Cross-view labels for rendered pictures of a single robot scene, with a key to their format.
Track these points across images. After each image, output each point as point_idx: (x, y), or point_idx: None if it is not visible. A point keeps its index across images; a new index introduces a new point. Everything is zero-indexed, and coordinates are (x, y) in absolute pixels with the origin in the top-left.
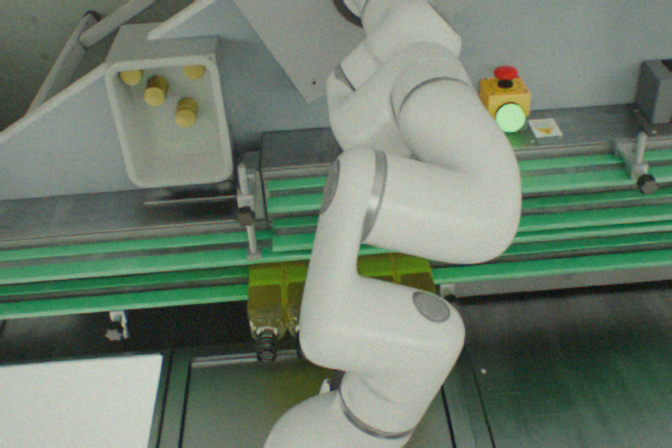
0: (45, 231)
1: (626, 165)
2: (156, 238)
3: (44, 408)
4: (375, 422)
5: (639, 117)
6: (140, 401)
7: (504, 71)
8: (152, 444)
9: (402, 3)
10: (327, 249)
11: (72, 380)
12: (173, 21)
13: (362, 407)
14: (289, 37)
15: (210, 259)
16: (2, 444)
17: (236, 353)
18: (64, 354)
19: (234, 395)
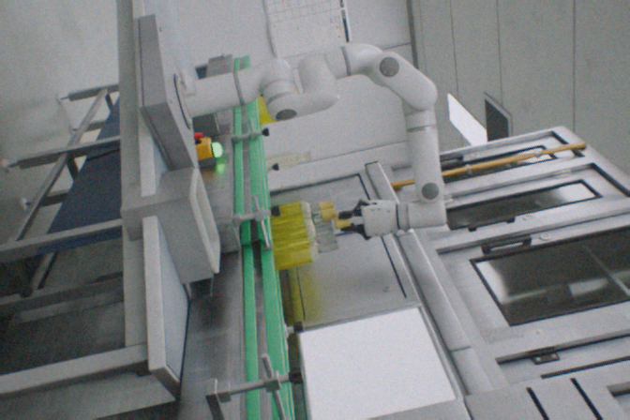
0: (234, 332)
1: (251, 136)
2: (242, 292)
3: (348, 370)
4: (435, 121)
5: (212, 136)
6: (338, 330)
7: (199, 134)
8: (371, 314)
9: (270, 62)
10: (412, 71)
11: (322, 367)
12: (153, 175)
13: (433, 118)
14: (188, 145)
15: (270, 262)
16: (380, 379)
17: (300, 303)
18: None
19: (331, 298)
